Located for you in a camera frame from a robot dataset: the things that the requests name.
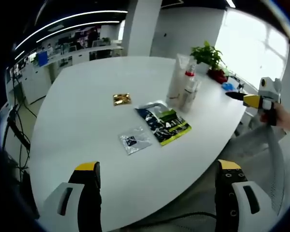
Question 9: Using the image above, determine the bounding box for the black light stand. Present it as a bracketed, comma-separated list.
[0, 72, 31, 152]

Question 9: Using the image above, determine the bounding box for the person's right hand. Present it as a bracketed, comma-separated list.
[259, 107, 281, 127]

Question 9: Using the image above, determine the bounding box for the green potted plant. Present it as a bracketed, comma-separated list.
[190, 41, 224, 70]

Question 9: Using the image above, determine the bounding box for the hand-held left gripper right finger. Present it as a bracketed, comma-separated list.
[214, 159, 274, 232]

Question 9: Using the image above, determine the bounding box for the green black skincare packet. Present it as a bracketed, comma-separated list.
[151, 110, 192, 147]

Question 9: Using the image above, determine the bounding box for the white skincare tube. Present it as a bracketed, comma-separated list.
[168, 53, 191, 100]

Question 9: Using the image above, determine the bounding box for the clear skincare sachet blue label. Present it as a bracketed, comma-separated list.
[118, 127, 152, 157]

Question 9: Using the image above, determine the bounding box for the white office counter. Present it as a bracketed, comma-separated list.
[7, 45, 124, 104]

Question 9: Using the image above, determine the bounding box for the black tangled device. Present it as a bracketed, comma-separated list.
[228, 74, 247, 90]

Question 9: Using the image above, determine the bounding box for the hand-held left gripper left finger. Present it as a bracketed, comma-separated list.
[42, 161, 103, 232]

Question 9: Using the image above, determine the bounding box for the blue plastic bag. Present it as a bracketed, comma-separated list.
[221, 82, 238, 91]

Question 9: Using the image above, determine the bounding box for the gold skincare sachet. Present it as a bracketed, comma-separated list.
[112, 93, 132, 106]

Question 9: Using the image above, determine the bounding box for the blue bin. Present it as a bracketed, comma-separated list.
[37, 52, 49, 67]

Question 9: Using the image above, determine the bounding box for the white plant pot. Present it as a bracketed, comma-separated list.
[198, 62, 213, 73]

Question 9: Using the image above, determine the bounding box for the red flower pot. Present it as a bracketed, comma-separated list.
[207, 69, 227, 83]

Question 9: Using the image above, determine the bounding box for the red-collar skincare pump bottle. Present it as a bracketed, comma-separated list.
[181, 64, 198, 95]

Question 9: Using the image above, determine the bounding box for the grey chair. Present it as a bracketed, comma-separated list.
[234, 124, 286, 216]

